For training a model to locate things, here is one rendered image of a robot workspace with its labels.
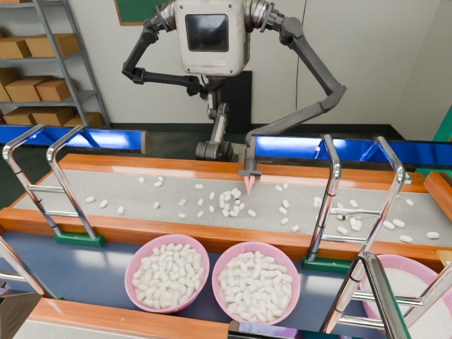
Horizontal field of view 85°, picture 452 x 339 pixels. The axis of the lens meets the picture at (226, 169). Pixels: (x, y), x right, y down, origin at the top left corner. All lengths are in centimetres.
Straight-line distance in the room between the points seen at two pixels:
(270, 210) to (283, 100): 210
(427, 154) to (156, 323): 90
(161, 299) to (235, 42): 108
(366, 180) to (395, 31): 208
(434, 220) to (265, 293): 74
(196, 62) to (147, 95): 188
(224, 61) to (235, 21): 18
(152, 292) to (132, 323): 10
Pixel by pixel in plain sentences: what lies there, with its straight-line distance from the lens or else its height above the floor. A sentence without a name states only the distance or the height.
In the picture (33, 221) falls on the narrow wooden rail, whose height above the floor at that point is 76.
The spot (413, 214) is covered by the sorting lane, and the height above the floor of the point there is 74.
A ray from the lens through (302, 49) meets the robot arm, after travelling 129.
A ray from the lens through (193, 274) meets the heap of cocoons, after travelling 87.
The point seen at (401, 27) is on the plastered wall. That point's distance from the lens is 314.
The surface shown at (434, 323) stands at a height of 73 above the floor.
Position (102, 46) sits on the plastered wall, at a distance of 321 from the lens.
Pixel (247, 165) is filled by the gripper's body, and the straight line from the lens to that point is 107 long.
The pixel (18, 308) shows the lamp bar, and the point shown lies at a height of 107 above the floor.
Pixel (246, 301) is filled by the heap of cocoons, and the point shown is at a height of 74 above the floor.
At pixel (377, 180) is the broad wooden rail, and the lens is 130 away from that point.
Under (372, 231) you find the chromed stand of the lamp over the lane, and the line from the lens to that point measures 86.
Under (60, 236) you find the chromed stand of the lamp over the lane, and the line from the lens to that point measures 120.
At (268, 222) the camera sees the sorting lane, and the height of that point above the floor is 74.
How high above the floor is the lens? 149
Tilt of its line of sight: 37 degrees down
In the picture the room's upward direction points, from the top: 2 degrees counter-clockwise
